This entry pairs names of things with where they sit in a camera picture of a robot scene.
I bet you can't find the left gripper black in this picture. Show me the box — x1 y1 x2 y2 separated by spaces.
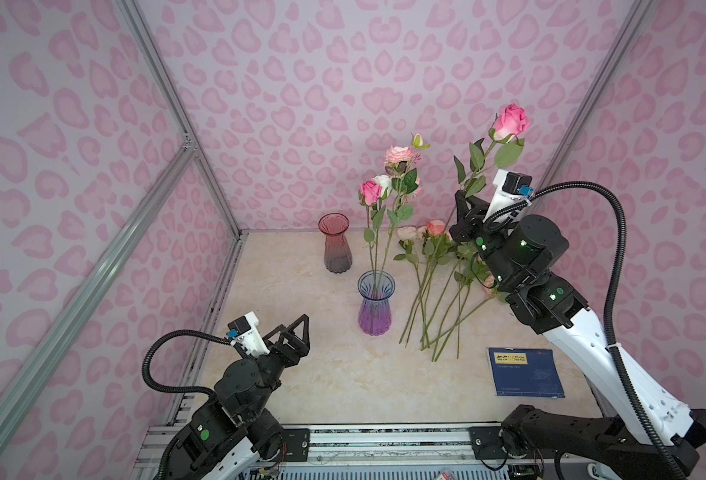
245 314 308 422

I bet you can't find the purple blue glass vase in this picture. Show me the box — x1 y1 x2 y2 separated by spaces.
358 270 396 336

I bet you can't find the pink white rose with bud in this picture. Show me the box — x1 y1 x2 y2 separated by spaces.
380 133 429 271

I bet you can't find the magenta pink rose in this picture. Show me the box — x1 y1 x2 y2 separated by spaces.
359 179 384 272

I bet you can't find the hot pink rose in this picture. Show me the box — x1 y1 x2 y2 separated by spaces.
454 104 530 223

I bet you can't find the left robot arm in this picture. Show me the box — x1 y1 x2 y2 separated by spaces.
141 312 311 479

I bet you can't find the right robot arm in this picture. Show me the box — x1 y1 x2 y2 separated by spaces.
450 181 706 479

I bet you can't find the red grey glass vase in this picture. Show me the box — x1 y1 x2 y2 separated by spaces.
318 213 353 274

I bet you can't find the coral pink rose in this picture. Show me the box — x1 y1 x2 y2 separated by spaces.
414 220 452 347

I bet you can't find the small pink rose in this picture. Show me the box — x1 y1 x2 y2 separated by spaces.
423 275 498 362

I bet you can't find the cream rose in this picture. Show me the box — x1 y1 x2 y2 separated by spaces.
394 226 434 348

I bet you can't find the blue booklet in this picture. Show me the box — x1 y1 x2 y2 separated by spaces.
488 347 565 399

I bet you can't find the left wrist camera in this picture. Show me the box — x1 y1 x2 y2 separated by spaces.
225 312 270 358

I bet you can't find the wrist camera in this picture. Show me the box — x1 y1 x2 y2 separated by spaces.
225 312 270 358
484 169 534 221

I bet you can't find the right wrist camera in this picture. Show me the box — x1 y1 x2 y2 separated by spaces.
484 169 534 221

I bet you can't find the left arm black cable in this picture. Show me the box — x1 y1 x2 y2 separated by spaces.
141 329 234 397

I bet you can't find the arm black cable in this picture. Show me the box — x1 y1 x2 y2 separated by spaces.
141 329 234 397
490 181 684 480

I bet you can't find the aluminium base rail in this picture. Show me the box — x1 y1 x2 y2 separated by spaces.
130 419 648 480

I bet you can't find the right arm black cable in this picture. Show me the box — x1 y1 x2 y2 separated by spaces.
490 181 684 480

